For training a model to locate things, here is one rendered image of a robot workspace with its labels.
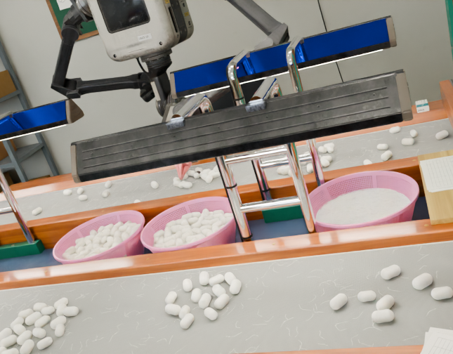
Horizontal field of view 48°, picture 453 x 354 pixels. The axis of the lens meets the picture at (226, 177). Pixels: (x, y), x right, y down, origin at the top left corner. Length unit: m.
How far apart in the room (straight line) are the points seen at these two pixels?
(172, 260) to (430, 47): 2.75
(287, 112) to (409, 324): 0.39
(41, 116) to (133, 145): 0.82
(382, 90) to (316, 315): 0.40
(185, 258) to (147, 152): 0.34
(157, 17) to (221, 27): 1.54
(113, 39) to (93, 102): 1.83
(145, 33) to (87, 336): 1.33
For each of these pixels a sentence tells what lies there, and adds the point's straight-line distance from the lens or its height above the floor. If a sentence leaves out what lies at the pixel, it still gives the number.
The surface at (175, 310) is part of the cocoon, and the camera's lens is 1.05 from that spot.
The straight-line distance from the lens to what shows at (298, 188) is 1.09.
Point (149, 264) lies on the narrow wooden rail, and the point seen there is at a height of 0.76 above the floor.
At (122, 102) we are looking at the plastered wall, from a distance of 3.91.
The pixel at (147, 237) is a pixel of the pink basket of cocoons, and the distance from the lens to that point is 1.40.
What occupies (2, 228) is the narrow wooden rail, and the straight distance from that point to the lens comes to 1.90.
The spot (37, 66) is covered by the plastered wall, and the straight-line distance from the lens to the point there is 4.12.
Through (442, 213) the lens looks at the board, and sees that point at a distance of 1.10.
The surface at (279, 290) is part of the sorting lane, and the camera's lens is 1.03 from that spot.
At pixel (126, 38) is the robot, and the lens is 2.18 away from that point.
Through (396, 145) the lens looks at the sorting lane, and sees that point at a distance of 1.56.
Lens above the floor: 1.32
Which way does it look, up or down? 21 degrees down
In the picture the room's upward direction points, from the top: 18 degrees counter-clockwise
